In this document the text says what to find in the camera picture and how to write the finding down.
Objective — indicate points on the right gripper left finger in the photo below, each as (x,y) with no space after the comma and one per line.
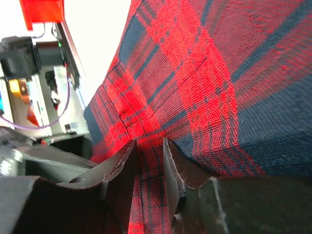
(96,202)

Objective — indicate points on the red navy plaid skirt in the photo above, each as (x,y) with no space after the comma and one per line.
(229,81)

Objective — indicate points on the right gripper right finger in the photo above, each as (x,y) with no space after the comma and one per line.
(200,203)

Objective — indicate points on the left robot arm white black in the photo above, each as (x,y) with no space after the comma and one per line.
(21,58)

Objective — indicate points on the red plastic bin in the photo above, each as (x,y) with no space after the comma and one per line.
(42,11)

